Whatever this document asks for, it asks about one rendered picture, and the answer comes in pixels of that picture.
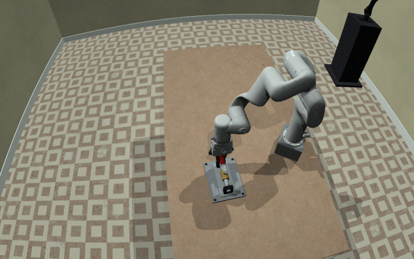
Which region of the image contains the pipe valve with red-tipped lever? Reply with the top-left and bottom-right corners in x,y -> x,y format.
212,155 -> 237,197

